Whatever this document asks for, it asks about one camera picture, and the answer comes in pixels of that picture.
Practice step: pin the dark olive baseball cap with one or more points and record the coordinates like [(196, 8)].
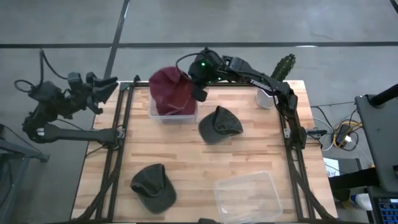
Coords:
[(217, 127), (155, 193)]

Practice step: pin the white plastic bottle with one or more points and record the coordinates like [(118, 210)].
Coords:
[(362, 201)]

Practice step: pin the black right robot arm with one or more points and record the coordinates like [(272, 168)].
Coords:
[(264, 83)]

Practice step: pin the maroon baseball cap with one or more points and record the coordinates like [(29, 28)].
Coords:
[(171, 93)]

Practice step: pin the grey metal cart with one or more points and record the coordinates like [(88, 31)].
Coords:
[(18, 149)]

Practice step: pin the white paper label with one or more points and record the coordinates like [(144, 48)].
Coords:
[(331, 166)]

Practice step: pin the black aluminium table frame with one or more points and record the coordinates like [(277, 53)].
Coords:
[(295, 186)]

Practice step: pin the white hexagonal plant pot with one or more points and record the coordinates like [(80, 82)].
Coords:
[(264, 99)]

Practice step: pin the grey monitor back panel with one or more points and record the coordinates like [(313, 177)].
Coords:
[(382, 140)]

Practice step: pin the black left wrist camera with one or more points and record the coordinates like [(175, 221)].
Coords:
[(74, 79)]

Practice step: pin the backlit keyboard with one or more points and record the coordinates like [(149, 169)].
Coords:
[(388, 213)]

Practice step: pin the white charger plug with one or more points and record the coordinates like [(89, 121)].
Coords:
[(348, 139)]

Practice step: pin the black monitor pole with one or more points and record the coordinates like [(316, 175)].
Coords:
[(385, 95)]

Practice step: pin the green cactus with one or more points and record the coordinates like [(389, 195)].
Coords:
[(284, 68)]

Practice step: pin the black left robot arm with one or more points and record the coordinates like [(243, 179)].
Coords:
[(77, 134)]

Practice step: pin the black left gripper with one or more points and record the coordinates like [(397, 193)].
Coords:
[(82, 96)]

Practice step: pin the clear plastic container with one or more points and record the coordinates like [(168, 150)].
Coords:
[(248, 199), (174, 119)]

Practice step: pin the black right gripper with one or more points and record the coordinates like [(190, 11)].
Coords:
[(205, 70)]

